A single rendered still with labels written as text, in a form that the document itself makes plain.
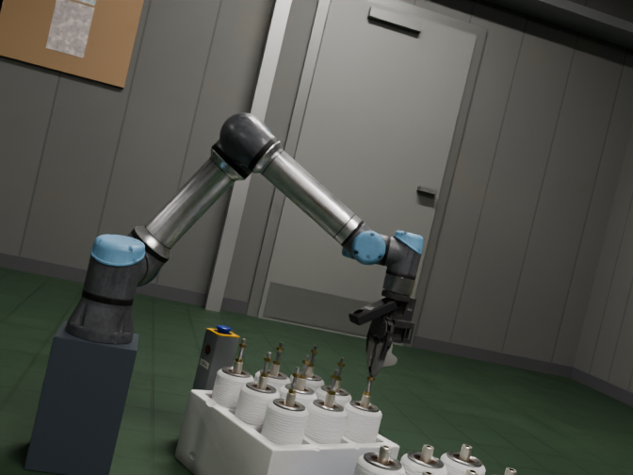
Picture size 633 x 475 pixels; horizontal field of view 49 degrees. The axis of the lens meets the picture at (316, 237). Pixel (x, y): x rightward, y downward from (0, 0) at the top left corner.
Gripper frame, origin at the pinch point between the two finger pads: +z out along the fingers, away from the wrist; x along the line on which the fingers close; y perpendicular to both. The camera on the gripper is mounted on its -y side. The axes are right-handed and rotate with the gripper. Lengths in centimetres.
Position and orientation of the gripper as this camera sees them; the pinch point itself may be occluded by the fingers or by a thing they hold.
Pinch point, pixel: (370, 370)
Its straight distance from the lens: 174.2
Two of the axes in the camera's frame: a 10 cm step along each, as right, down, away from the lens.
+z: -2.3, 9.7, 0.2
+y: 8.7, 1.9, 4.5
